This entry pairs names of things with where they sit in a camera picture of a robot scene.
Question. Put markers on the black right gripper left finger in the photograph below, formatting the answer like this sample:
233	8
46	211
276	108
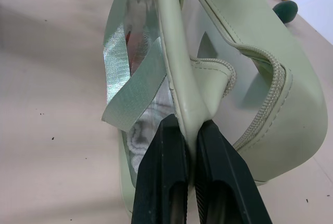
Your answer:
158	172

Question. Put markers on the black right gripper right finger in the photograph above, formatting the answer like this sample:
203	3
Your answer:
226	177

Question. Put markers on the green clear zip pouch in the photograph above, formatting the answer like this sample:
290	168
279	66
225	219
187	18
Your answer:
299	83

